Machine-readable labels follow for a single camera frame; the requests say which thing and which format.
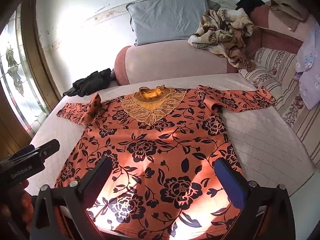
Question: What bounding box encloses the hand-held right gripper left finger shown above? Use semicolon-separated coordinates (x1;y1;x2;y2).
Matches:
29;157;113;240

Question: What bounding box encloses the beige garment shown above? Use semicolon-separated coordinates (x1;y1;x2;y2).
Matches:
265;0;310;32

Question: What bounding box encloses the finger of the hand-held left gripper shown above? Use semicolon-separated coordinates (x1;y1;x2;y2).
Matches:
29;139;61;157

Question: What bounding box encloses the white quilted bed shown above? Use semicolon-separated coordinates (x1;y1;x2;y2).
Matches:
25;72;317;240

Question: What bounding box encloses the black garment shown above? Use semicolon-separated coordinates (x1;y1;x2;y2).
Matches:
235;0;266;14

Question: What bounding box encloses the black cloth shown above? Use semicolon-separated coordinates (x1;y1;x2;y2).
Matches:
62;68;116;97

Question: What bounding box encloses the pink upholstered bolster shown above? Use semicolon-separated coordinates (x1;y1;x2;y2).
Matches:
249;4;319;54
114;39;241;86

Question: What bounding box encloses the brown cream patterned blanket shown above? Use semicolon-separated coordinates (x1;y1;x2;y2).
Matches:
187;7;260;72

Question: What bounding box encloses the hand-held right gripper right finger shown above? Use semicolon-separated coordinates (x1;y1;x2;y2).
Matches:
213;158;296;240

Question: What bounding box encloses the wooden door with glass pane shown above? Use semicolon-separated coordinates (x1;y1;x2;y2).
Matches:
0;0;64;154

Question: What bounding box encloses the lilac printed garment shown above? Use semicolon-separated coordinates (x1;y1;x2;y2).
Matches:
294;21;320;110

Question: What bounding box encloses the grey pillow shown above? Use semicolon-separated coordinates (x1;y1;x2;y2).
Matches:
126;0;221;46

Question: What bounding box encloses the orange black floral blouse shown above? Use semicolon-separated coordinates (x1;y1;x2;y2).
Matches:
54;84;277;240

